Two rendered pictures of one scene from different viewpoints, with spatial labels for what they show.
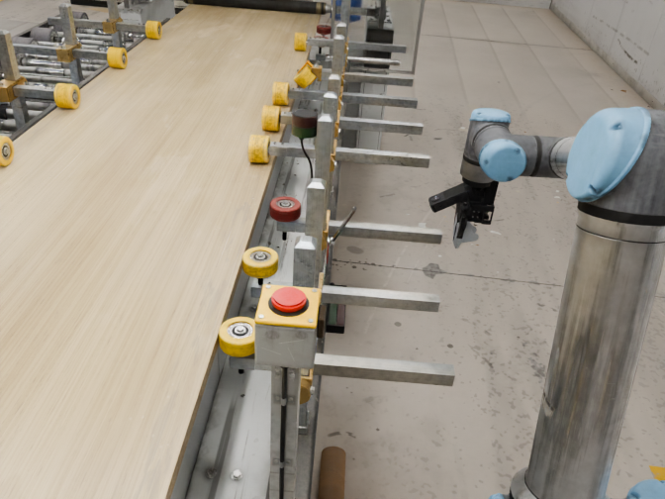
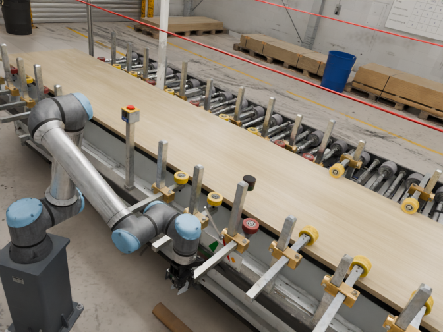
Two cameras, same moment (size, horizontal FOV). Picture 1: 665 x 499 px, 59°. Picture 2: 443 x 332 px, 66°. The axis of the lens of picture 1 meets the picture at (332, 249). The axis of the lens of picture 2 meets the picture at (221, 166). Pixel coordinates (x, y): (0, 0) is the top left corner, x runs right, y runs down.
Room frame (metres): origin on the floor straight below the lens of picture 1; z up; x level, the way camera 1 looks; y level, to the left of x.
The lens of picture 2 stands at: (1.88, -1.04, 1.98)
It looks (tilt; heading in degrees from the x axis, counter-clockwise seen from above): 31 degrees down; 123
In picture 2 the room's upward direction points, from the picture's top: 10 degrees clockwise
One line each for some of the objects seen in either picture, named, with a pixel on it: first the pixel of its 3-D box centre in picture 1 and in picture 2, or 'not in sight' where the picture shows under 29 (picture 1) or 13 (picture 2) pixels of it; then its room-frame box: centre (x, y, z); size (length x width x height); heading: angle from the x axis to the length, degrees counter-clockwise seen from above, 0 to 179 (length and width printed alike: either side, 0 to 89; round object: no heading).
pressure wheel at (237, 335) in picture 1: (240, 349); (180, 182); (0.84, 0.16, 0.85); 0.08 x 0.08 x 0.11
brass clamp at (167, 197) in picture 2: (300, 368); (162, 192); (0.82, 0.04, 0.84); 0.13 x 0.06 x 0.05; 0
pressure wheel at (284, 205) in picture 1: (285, 221); (248, 231); (1.34, 0.13, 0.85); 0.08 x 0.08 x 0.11
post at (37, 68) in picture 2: not in sight; (41, 97); (-0.45, 0.05, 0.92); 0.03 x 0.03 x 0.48; 0
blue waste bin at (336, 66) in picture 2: not in sight; (337, 72); (-0.33, 5.81, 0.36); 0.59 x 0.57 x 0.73; 87
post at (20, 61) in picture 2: not in sight; (24, 89); (-0.70, 0.06, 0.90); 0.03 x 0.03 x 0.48; 0
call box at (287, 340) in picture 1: (288, 328); (130, 114); (0.54, 0.05, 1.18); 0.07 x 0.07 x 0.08; 0
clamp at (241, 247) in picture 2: (318, 230); (235, 239); (1.32, 0.04, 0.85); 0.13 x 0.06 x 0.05; 0
